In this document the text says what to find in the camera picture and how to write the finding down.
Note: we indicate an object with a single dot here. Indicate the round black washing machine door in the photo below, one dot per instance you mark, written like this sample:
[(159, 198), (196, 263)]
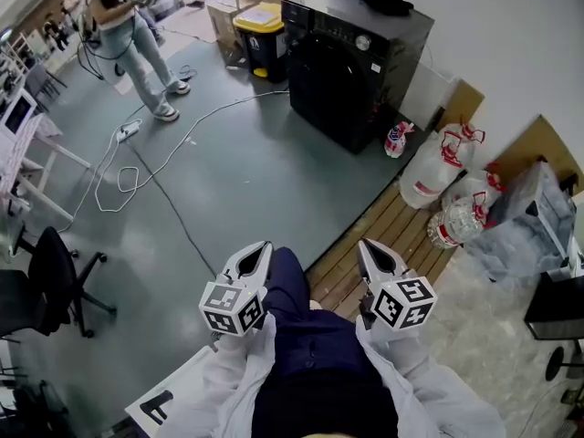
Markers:
[(326, 78)]

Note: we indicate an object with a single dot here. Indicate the black washing machine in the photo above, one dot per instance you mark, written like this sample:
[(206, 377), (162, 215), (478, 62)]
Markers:
[(388, 62)]

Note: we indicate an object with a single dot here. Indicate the white and red detergent bag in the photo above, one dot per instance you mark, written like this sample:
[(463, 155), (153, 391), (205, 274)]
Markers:
[(397, 140)]

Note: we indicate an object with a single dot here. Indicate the person's navy clothed legs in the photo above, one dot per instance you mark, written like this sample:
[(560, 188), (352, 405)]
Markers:
[(315, 345)]

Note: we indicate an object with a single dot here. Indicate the black round stool base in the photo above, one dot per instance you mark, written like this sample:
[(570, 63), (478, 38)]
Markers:
[(561, 363)]

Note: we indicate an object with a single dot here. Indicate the white power strip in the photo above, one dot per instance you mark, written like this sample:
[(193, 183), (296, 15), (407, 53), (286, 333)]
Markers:
[(129, 130)]

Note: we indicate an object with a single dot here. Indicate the black side table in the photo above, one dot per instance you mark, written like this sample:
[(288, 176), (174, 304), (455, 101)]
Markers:
[(559, 308)]

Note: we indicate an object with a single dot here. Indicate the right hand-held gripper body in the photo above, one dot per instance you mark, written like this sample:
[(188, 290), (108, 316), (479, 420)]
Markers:
[(401, 303)]

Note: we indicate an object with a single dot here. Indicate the white board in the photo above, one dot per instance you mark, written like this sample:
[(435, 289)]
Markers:
[(429, 94)]

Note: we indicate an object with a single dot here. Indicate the grey chair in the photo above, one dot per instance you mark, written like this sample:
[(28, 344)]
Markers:
[(43, 82)]

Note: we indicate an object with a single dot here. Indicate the person's left forearm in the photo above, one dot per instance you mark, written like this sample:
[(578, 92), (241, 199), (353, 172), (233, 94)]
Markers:
[(228, 381)]

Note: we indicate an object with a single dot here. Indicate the small brown cardboard sheet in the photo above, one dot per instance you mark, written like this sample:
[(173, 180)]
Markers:
[(465, 103)]

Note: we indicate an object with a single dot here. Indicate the black office chair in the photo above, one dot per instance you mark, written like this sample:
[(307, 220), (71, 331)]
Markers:
[(50, 267)]

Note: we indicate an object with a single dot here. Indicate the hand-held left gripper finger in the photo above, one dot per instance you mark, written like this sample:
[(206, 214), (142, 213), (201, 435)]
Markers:
[(242, 253), (264, 267)]

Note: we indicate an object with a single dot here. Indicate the black bin with yellow lid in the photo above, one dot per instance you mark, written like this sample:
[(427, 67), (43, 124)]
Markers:
[(262, 39)]

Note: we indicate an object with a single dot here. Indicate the black cloth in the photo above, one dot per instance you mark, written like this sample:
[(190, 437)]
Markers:
[(388, 5)]

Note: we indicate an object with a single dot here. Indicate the person's right forearm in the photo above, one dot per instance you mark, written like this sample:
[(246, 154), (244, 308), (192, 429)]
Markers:
[(420, 381)]

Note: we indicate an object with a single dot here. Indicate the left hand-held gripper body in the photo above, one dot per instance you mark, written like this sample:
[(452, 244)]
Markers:
[(223, 306)]

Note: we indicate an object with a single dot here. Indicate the white monitor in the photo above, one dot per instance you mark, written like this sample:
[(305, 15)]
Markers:
[(17, 114)]

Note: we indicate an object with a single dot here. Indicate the brown cardboard box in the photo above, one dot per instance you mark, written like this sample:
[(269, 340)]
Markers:
[(223, 25)]

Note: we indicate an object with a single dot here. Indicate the white table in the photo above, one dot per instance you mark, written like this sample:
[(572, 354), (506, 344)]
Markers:
[(27, 144)]

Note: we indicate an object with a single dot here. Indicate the wooden slat platform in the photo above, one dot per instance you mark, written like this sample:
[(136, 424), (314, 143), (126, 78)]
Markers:
[(388, 231)]

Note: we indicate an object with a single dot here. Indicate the large brown cardboard sheet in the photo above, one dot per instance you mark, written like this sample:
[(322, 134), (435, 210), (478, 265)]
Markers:
[(543, 142)]

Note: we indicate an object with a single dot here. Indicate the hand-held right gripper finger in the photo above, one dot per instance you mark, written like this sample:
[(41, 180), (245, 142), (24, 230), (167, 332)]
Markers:
[(365, 265), (388, 258)]

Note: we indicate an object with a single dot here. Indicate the clear bag with round bottles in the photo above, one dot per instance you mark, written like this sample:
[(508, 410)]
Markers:
[(456, 224)]

